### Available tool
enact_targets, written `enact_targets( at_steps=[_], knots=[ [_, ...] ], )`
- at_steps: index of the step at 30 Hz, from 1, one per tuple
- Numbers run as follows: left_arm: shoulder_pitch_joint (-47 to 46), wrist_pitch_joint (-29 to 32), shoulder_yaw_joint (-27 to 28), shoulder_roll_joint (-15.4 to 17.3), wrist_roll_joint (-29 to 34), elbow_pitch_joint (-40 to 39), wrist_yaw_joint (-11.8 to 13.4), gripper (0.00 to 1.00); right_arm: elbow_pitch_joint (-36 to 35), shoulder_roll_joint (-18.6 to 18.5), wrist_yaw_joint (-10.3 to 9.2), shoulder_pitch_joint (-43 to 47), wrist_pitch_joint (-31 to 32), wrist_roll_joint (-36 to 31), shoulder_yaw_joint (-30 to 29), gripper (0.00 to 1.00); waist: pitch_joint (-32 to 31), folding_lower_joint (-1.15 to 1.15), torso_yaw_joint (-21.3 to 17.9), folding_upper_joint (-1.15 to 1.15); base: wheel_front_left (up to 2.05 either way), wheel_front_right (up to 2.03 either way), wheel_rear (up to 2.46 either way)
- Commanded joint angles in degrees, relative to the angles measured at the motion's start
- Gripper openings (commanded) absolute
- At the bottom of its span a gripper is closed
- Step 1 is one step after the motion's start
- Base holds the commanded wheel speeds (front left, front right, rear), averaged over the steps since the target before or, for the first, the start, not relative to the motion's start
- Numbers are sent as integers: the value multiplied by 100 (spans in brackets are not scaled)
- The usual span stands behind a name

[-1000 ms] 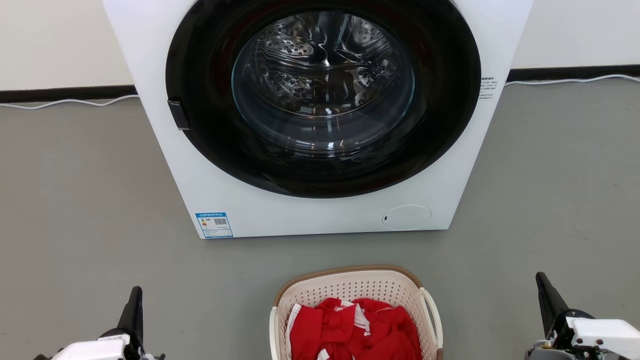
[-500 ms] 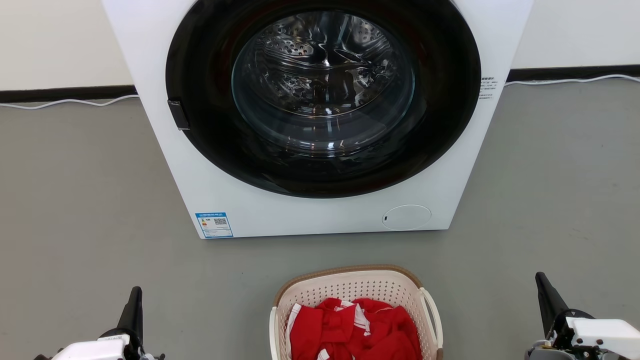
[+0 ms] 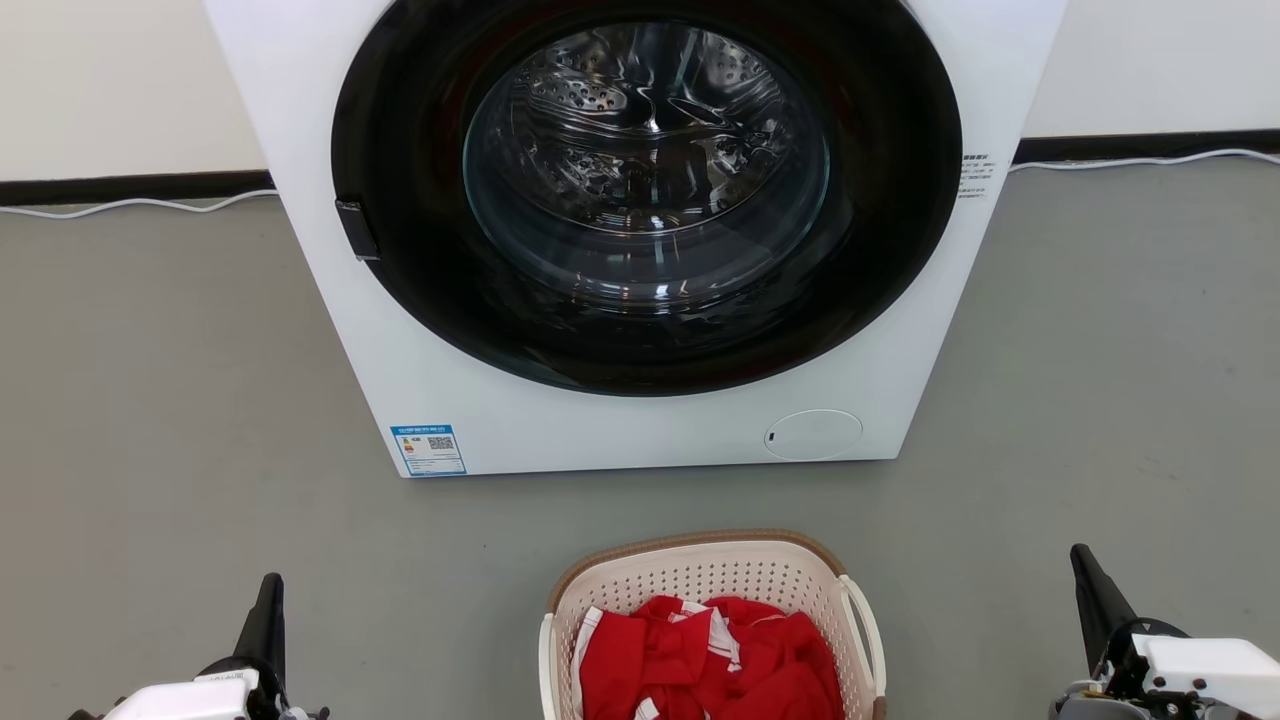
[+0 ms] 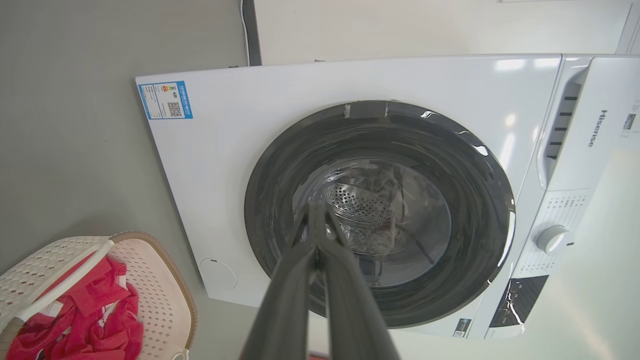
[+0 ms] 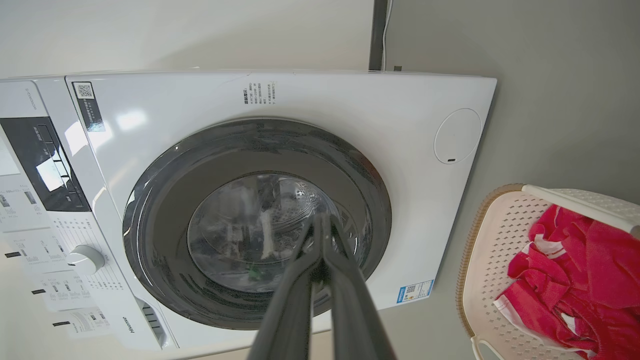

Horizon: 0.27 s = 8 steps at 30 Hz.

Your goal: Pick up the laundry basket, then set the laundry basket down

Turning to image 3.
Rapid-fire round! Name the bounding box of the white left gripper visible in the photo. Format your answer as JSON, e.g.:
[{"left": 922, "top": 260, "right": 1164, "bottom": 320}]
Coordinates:
[{"left": 100, "top": 573, "right": 331, "bottom": 720}]

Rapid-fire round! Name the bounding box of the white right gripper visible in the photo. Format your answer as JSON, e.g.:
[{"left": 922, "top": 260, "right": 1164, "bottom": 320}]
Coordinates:
[{"left": 1052, "top": 544, "right": 1280, "bottom": 720}]

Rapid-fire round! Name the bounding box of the cream woven plastic laundry basket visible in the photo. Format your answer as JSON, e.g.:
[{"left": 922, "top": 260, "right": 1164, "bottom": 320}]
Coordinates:
[{"left": 538, "top": 529, "right": 889, "bottom": 720}]

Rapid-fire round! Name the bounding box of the red and white garment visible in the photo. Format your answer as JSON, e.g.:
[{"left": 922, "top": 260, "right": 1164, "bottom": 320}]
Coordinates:
[{"left": 578, "top": 596, "right": 846, "bottom": 720}]

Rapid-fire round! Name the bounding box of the blue energy label sticker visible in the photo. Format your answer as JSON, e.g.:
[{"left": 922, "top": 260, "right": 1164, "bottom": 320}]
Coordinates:
[{"left": 390, "top": 425, "right": 468, "bottom": 478}]

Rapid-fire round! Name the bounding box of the white front-load washing machine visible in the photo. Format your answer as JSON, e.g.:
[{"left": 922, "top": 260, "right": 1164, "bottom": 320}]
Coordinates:
[{"left": 203, "top": 0, "right": 1069, "bottom": 479}]

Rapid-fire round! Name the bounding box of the round white filter cover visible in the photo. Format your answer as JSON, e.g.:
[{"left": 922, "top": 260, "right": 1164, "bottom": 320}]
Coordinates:
[{"left": 764, "top": 409, "right": 864, "bottom": 462}]

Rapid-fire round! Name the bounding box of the small printed text sticker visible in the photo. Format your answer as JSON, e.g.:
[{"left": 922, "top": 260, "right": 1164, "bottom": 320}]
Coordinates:
[{"left": 957, "top": 152, "right": 998, "bottom": 202}]

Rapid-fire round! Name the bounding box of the black skirting board strip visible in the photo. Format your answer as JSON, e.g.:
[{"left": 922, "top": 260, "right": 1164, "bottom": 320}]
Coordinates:
[
  {"left": 0, "top": 170, "right": 277, "bottom": 207},
  {"left": 1012, "top": 129, "right": 1280, "bottom": 166}
]

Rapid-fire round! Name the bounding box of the round dark washing machine door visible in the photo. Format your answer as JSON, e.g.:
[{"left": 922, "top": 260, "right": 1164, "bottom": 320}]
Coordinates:
[{"left": 331, "top": 0, "right": 964, "bottom": 398}]

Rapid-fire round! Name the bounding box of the thin black right gripper cable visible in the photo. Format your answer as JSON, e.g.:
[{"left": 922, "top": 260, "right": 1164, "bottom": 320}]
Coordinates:
[{"left": 1108, "top": 617, "right": 1189, "bottom": 666}]

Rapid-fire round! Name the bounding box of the dark door handle latch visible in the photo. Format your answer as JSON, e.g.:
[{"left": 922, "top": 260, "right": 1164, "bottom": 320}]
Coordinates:
[{"left": 335, "top": 199, "right": 381, "bottom": 263}]

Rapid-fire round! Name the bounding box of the thin white floor cable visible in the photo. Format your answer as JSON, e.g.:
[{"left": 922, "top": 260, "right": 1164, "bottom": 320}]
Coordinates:
[
  {"left": 0, "top": 188, "right": 281, "bottom": 220},
  {"left": 1008, "top": 148, "right": 1280, "bottom": 173}
]

